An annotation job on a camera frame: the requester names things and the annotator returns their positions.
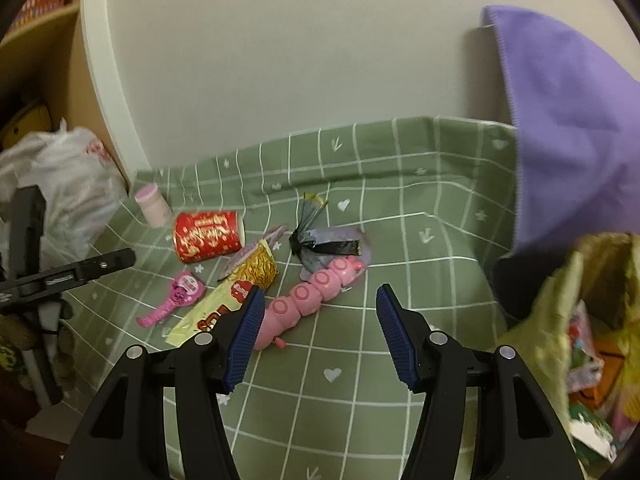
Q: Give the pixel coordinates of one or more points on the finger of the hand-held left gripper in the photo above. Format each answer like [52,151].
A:
[90,269]

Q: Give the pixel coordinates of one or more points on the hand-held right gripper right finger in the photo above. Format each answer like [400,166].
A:
[395,340]

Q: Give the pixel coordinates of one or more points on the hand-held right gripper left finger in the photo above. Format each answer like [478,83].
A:
[245,340]

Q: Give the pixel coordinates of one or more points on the yellow gold snack wrapper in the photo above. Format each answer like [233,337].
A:
[215,310]

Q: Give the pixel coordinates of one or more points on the pink caterpillar toy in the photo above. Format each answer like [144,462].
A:
[305,300]

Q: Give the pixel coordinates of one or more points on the pink toy key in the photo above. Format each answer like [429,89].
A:
[182,292]

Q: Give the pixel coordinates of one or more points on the pink yellow snack packet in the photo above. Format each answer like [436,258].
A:
[270,237]

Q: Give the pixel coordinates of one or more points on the red paper cup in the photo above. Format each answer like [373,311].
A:
[205,235]

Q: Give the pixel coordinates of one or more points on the black silver foil wrapper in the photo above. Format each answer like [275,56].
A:
[315,240]

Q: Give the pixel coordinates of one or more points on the bin with yellow-green bag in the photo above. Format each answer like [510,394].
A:
[545,330]

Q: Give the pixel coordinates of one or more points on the colourful purple packet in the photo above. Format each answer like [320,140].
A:
[582,340]

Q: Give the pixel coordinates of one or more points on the black metal stand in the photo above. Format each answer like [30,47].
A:
[27,230]

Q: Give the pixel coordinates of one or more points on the green checked tablecloth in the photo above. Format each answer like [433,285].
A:
[350,410]

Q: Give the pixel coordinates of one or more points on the white plastic bag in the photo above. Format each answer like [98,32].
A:
[70,185]

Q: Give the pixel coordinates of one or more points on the small pink bottle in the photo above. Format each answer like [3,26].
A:
[152,205]

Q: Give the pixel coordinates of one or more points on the yellow plastic container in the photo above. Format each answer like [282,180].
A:
[25,122]

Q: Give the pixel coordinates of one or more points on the wooden shelf unit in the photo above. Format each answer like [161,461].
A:
[60,60]

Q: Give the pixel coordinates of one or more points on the purple pillow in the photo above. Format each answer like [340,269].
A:
[575,135]

